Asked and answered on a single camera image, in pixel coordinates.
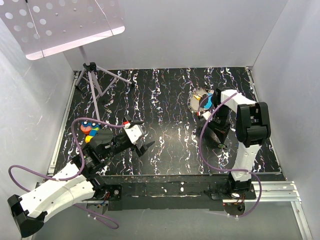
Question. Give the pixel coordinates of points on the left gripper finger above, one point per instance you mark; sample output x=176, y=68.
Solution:
x=128, y=122
x=142, y=150

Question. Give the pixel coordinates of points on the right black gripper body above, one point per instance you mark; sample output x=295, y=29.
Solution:
x=219, y=122

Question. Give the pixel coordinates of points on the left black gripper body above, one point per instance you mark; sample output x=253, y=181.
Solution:
x=120, y=144

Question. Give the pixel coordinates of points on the silver key with green tag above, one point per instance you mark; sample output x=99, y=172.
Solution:
x=222, y=146

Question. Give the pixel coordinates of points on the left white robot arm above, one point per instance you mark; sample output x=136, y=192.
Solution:
x=80, y=179

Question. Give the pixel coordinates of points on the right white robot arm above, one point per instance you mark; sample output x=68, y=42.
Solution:
x=252, y=129

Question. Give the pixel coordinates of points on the colourful toy blocks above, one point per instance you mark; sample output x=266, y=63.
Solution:
x=90, y=129

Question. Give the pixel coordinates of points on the perforated music stand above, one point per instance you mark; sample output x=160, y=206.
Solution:
x=47, y=27

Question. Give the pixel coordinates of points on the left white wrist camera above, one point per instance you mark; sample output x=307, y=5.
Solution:
x=134, y=133

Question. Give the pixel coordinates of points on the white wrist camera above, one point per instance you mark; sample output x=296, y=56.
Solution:
x=134, y=133
x=204, y=116

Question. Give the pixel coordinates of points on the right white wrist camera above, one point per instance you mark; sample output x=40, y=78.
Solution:
x=204, y=116

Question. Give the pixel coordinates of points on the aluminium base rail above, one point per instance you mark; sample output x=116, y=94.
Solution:
x=193, y=191

